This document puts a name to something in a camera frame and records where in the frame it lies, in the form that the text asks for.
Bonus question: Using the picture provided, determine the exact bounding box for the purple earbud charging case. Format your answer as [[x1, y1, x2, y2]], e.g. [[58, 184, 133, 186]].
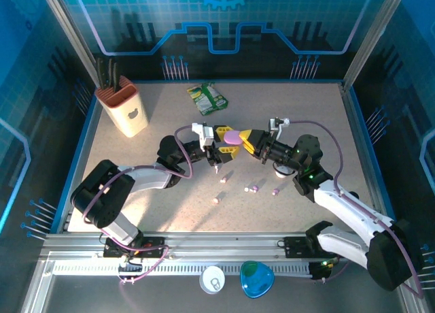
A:
[[223, 130, 244, 146]]

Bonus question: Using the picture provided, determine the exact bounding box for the white earbud charging case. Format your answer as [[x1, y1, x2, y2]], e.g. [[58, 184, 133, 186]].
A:
[[274, 163, 295, 180]]

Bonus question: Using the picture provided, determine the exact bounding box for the green sponge package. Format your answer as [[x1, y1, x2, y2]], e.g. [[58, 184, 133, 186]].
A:
[[186, 82, 229, 117]]

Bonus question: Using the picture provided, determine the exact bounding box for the cream knife block orange top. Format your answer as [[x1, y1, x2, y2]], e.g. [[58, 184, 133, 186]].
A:
[[94, 76, 150, 139]]

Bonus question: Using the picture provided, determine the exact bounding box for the white round lid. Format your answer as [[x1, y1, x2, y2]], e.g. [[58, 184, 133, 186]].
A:
[[198, 265, 228, 295]]

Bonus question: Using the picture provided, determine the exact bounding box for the blue-lidded triangular container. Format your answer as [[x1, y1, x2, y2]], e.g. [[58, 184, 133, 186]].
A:
[[239, 260, 275, 299]]

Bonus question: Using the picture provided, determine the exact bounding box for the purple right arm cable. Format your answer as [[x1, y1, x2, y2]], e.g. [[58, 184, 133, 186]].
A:
[[288, 118, 425, 300]]

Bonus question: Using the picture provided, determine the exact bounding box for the aluminium table side rail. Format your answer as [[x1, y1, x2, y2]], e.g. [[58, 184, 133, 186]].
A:
[[339, 82, 397, 222], [50, 95, 103, 233]]

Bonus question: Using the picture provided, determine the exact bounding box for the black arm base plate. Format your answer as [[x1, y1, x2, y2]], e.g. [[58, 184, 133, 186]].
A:
[[103, 235, 168, 259], [283, 236, 337, 259]]

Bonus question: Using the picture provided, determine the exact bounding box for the slotted grey cable tray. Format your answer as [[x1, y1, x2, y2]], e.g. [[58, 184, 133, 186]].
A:
[[52, 262, 313, 276]]

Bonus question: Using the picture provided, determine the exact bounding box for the aluminium frame post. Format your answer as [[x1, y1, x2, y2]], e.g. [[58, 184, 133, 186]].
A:
[[341, 0, 412, 89], [37, 0, 103, 89]]

